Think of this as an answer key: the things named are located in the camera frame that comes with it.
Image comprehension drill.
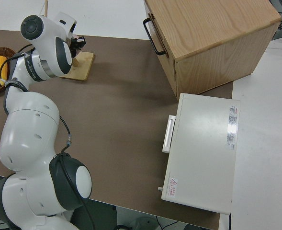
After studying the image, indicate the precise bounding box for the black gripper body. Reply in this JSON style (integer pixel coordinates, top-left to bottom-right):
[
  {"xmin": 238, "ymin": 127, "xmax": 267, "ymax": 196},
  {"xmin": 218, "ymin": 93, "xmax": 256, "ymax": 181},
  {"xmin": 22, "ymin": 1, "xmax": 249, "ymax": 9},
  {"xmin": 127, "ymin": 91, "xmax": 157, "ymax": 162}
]
[{"xmin": 70, "ymin": 35, "xmax": 81, "ymax": 52}]

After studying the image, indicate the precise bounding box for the yellow corn cob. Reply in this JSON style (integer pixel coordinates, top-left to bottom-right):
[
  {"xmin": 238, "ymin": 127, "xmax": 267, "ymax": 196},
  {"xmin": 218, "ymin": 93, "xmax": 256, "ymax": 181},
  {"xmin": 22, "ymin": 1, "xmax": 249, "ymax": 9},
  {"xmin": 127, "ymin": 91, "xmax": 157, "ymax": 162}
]
[{"xmin": 0, "ymin": 55, "xmax": 8, "ymax": 86}]

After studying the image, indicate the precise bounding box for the brown table mat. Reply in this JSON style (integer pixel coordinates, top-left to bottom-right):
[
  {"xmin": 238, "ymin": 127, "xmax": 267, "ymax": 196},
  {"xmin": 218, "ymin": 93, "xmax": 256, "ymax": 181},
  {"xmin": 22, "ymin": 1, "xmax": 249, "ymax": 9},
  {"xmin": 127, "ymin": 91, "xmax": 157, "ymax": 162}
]
[{"xmin": 0, "ymin": 29, "xmax": 235, "ymax": 230}]

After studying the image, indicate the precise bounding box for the light wooden cabinet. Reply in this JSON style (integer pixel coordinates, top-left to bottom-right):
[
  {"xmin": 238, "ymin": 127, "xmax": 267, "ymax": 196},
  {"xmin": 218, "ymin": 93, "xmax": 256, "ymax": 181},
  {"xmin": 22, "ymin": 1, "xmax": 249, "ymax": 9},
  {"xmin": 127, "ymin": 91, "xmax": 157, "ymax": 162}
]
[{"xmin": 144, "ymin": 0, "xmax": 282, "ymax": 96}]

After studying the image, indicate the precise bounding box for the white toaster oven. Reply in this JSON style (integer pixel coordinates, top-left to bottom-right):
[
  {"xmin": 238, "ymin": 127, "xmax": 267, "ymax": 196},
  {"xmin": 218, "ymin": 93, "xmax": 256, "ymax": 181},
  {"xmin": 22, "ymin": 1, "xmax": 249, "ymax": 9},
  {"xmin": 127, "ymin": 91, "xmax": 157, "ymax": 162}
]
[{"xmin": 161, "ymin": 92, "xmax": 241, "ymax": 215}]

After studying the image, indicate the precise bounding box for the black rounded stand base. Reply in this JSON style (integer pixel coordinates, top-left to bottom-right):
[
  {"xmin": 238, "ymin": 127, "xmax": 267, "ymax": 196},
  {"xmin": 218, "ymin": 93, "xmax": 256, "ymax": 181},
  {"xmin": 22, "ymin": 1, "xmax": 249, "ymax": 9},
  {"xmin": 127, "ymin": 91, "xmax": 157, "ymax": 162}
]
[{"xmin": 87, "ymin": 200, "xmax": 119, "ymax": 230}]

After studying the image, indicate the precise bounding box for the grey round container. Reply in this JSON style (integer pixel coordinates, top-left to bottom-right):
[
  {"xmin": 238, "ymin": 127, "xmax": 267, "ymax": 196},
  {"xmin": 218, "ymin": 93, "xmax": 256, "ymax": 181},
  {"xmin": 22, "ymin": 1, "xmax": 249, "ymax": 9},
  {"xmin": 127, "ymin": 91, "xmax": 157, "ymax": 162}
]
[{"xmin": 131, "ymin": 215, "xmax": 159, "ymax": 230}]

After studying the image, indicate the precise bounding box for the black cabinet handle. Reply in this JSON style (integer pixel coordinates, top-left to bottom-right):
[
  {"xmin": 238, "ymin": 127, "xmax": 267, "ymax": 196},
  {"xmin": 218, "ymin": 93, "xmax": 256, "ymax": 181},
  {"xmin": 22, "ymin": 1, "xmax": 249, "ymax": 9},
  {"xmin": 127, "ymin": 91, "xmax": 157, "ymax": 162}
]
[{"xmin": 143, "ymin": 18, "xmax": 167, "ymax": 56}]

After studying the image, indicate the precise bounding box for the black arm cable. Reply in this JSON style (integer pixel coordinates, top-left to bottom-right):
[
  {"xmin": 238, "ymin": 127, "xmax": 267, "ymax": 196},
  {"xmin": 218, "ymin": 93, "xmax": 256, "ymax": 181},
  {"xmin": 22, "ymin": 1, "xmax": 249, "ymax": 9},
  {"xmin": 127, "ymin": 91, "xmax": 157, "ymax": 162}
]
[{"xmin": 0, "ymin": 44, "xmax": 95, "ymax": 230}]

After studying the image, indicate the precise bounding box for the white oven door handle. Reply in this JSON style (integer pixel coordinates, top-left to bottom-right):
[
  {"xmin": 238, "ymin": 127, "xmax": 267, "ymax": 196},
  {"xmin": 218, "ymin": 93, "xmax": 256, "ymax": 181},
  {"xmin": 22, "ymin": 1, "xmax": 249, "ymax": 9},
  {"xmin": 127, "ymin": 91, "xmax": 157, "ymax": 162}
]
[{"xmin": 161, "ymin": 115, "xmax": 177, "ymax": 154}]

